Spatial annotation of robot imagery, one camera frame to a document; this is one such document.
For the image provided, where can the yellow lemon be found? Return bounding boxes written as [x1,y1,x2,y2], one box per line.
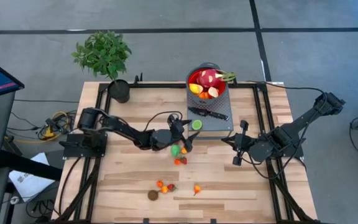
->
[188,83,204,95]

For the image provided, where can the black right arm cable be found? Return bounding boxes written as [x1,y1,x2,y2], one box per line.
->
[240,80,328,180]

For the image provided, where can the pink dragon fruit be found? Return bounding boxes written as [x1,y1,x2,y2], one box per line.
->
[196,68,237,90]

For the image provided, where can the black plastic knife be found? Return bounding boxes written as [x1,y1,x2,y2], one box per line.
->
[187,106,231,121]

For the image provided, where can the red collapsible bowl grey rim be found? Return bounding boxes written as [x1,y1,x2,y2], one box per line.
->
[186,62,231,106]

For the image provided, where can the black desk beam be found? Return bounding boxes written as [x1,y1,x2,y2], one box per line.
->
[0,149,63,182]

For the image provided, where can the yellow cable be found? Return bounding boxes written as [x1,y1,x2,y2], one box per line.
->
[4,110,71,144]

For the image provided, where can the grey perforated metal shelf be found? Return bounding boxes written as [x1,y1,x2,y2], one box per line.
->
[186,79,234,140]

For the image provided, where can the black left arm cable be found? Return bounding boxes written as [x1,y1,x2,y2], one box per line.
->
[143,110,185,133]

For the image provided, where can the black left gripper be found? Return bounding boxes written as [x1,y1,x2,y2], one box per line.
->
[152,113,201,154]

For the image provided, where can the green plant in black pot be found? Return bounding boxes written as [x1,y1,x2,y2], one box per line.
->
[71,30,133,104]

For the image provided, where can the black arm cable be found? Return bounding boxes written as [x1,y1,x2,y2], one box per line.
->
[240,80,328,180]
[143,110,185,133]

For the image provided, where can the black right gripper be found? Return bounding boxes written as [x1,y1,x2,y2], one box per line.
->
[221,120,255,167]

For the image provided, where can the white paper sheets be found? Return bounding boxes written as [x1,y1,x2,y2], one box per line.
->
[9,152,57,203]

